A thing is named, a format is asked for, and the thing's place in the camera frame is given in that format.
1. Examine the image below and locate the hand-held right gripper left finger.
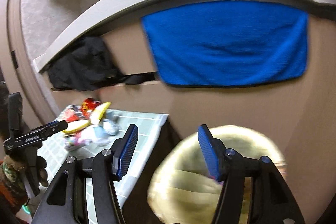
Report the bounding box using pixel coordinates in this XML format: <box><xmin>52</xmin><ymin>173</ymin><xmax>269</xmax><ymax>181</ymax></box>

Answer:
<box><xmin>31</xmin><ymin>124</ymin><xmax>139</xmax><ymax>224</ymax></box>

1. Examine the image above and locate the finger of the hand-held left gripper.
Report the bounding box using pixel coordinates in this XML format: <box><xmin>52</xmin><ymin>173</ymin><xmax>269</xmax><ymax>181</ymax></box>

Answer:
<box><xmin>39</xmin><ymin>120</ymin><xmax>69</xmax><ymax>141</ymax></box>

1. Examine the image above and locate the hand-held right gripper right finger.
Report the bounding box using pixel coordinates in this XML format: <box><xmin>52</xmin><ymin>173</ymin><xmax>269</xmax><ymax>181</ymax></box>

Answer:
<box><xmin>197</xmin><ymin>124</ymin><xmax>306</xmax><ymax>224</ymax></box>

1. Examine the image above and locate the red snack packet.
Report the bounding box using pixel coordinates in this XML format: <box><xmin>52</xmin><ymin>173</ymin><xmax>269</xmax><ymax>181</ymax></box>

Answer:
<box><xmin>81</xmin><ymin>97</ymin><xmax>102</xmax><ymax>119</ymax></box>

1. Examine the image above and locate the bin with yellow liner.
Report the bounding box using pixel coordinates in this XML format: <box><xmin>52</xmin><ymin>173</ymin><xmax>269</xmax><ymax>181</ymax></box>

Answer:
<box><xmin>146</xmin><ymin>125</ymin><xmax>287</xmax><ymax>224</ymax></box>

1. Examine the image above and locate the yellow snack packet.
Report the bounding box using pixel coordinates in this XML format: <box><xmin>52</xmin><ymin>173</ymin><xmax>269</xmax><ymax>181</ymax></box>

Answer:
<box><xmin>89</xmin><ymin>102</ymin><xmax>112</xmax><ymax>125</ymax></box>

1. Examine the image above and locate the person's left forearm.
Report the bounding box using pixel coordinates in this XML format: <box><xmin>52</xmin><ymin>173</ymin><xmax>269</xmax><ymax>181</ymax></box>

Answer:
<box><xmin>0</xmin><ymin>154</ymin><xmax>29</xmax><ymax>212</ymax></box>

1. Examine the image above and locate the person's left hand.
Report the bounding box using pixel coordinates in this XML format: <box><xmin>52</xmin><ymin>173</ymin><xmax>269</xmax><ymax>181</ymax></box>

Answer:
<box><xmin>34</xmin><ymin>155</ymin><xmax>49</xmax><ymax>188</ymax></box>

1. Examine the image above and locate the red and white wrapper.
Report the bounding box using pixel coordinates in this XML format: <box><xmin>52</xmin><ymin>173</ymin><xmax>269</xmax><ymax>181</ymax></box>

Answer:
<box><xmin>59</xmin><ymin>105</ymin><xmax>84</xmax><ymax>123</ymax></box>

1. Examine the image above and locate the yellow and white wrapper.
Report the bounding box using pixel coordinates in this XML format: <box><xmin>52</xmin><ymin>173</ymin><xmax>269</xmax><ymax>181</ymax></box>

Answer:
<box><xmin>63</xmin><ymin>120</ymin><xmax>91</xmax><ymax>134</ymax></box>

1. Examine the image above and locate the white and blue wrapper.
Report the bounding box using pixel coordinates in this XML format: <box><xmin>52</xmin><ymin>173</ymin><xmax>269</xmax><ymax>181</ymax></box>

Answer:
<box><xmin>102</xmin><ymin>111</ymin><xmax>120</xmax><ymax>136</ymax></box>

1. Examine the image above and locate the green checked tablecloth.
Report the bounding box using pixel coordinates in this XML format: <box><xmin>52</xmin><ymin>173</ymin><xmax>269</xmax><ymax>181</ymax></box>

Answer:
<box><xmin>36</xmin><ymin>106</ymin><xmax>169</xmax><ymax>224</ymax></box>

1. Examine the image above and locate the white plastic wrapper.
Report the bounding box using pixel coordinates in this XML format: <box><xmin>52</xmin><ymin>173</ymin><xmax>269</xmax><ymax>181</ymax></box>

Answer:
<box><xmin>87</xmin><ymin>126</ymin><xmax>111</xmax><ymax>146</ymax></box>

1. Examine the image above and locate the black cloth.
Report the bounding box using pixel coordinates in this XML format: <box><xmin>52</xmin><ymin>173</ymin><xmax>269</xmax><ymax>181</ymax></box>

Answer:
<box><xmin>47</xmin><ymin>36</ymin><xmax>158</xmax><ymax>92</ymax></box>

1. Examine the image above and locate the blue towel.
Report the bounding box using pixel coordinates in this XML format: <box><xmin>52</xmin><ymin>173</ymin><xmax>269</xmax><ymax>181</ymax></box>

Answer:
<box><xmin>141</xmin><ymin>0</ymin><xmax>309</xmax><ymax>88</ymax></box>

